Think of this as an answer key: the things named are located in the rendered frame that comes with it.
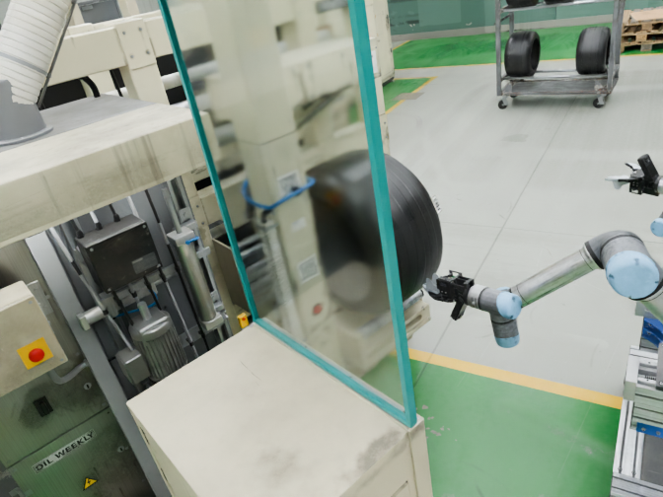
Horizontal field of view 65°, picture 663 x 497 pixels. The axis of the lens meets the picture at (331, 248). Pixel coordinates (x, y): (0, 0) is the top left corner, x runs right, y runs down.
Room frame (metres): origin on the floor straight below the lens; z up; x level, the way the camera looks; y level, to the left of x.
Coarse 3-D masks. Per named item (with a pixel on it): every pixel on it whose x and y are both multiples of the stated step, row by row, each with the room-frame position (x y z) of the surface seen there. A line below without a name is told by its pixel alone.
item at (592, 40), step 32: (512, 0) 6.50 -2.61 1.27; (544, 0) 6.35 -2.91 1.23; (576, 0) 6.43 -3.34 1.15; (608, 0) 5.97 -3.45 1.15; (512, 32) 7.00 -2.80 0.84; (608, 32) 6.00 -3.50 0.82; (512, 64) 6.45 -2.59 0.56; (576, 64) 6.04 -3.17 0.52; (608, 64) 6.14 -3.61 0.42; (512, 96) 6.97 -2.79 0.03
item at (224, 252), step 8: (216, 240) 1.83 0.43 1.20; (224, 240) 1.87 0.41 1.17; (216, 248) 1.83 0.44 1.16; (224, 248) 1.77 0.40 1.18; (224, 256) 1.79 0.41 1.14; (232, 256) 1.73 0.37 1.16; (224, 264) 1.81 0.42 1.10; (232, 264) 1.75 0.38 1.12; (224, 272) 1.83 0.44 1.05; (232, 272) 1.77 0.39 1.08; (232, 280) 1.79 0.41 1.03; (240, 280) 1.73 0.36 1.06; (232, 288) 1.80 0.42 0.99; (240, 288) 1.74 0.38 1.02; (232, 296) 1.82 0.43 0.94; (240, 296) 1.76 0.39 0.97; (240, 304) 1.78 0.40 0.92; (248, 304) 1.73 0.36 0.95; (248, 312) 1.74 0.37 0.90
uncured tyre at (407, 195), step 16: (400, 176) 1.59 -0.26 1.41; (400, 192) 1.53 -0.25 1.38; (416, 192) 1.55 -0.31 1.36; (400, 208) 1.49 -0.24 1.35; (416, 208) 1.51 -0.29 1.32; (432, 208) 1.54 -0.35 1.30; (400, 224) 1.45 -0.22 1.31; (416, 224) 1.48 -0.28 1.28; (432, 224) 1.51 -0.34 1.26; (400, 240) 1.43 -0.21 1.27; (416, 240) 1.46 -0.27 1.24; (432, 240) 1.50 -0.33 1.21; (400, 256) 1.41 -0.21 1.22; (416, 256) 1.45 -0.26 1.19; (432, 256) 1.49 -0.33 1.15; (400, 272) 1.41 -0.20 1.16; (416, 272) 1.45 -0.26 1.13; (432, 272) 1.52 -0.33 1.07; (416, 288) 1.49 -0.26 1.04
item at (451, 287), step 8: (456, 272) 1.44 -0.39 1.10; (440, 280) 1.41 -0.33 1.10; (448, 280) 1.40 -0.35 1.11; (456, 280) 1.40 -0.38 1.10; (464, 280) 1.37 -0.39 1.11; (472, 280) 1.36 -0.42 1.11; (440, 288) 1.42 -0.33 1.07; (448, 288) 1.38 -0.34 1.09; (456, 288) 1.38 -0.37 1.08; (464, 288) 1.35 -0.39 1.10; (448, 296) 1.39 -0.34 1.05; (456, 296) 1.38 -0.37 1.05; (464, 296) 1.34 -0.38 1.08
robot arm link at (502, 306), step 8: (488, 288) 1.31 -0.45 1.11; (480, 296) 1.29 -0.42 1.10; (488, 296) 1.28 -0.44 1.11; (496, 296) 1.26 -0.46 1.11; (504, 296) 1.25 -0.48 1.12; (512, 296) 1.24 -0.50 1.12; (480, 304) 1.28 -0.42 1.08; (488, 304) 1.26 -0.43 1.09; (496, 304) 1.24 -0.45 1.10; (504, 304) 1.23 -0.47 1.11; (512, 304) 1.22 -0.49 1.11; (520, 304) 1.24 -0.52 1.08; (488, 312) 1.27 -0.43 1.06; (496, 312) 1.24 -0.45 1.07; (504, 312) 1.22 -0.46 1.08; (512, 312) 1.21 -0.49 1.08; (520, 312) 1.23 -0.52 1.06; (496, 320) 1.24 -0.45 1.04; (504, 320) 1.23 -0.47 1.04
